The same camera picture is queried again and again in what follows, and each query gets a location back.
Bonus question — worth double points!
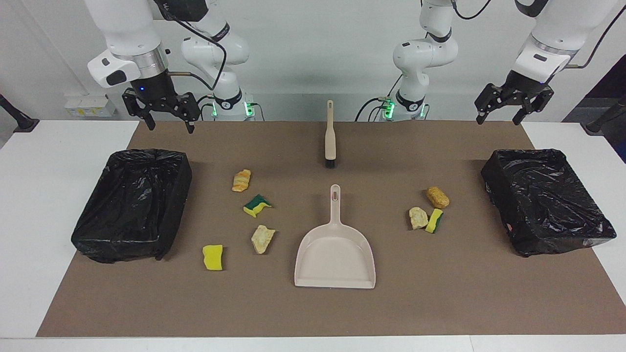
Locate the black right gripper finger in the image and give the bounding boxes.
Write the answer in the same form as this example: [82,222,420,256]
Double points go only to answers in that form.
[176,95,202,133]
[122,88,156,132]

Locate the plain yellow sponge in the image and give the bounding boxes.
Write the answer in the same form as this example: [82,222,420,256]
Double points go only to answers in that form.
[202,244,224,271]

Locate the white wall socket box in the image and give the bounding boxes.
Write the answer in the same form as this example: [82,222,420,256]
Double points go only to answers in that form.
[65,94,118,118]

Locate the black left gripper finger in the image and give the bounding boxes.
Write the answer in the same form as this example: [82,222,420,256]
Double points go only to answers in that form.
[513,88,554,126]
[475,84,504,124]

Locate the small yellow green sponge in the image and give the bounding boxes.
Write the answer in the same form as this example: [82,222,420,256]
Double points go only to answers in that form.
[425,209,444,234]

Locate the striped orange croissant piece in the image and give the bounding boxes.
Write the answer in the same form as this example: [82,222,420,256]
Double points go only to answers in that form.
[232,169,252,193]

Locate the beige brush black bristles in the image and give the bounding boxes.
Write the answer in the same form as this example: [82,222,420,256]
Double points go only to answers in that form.
[325,100,337,169]

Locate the black lined trash bin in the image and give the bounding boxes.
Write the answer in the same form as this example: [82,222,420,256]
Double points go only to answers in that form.
[71,149,193,264]
[481,149,617,258]

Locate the brown bread roll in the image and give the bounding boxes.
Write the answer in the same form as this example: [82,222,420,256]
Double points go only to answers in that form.
[426,186,450,209]

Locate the black base cable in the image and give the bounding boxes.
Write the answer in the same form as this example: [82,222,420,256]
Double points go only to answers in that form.
[355,97,388,122]
[197,94,216,121]

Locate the brown table mat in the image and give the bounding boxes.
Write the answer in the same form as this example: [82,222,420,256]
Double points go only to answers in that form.
[37,121,626,338]

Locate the beige bread chunk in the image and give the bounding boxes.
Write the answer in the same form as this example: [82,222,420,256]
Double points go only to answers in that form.
[251,225,276,255]

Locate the beige plastic dustpan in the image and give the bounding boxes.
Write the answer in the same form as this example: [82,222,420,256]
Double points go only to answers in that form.
[294,184,377,289]

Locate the pale croissant piece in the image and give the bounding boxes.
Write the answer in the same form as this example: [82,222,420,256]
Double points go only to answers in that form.
[409,207,429,230]

